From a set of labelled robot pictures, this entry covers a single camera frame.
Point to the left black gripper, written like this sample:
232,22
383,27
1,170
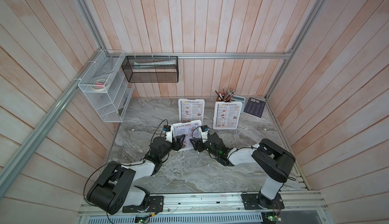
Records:
177,144

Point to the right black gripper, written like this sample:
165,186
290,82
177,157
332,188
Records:
198,143

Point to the red white menu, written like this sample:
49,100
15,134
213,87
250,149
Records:
187,131

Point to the dim sum menu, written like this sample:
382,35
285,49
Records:
227,114
191,111

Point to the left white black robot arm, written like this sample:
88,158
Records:
114,187

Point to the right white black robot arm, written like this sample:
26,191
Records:
275,161

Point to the red pen cup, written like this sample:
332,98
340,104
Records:
225,95

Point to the grey desk calculator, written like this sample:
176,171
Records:
241,99

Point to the dark purple card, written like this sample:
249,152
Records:
255,107

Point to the paper inside black basket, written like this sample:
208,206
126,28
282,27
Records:
168,64

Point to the tape roll on shelf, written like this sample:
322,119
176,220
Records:
101,84

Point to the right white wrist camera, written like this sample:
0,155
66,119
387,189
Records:
204,133

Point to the black mesh wall basket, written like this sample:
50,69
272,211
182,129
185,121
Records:
150,75

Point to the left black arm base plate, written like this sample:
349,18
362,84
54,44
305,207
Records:
153,204

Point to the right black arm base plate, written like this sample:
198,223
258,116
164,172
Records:
257,201

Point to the white wire wall shelf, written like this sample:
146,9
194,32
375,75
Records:
110,105

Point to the aluminium front rail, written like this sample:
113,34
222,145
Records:
232,202

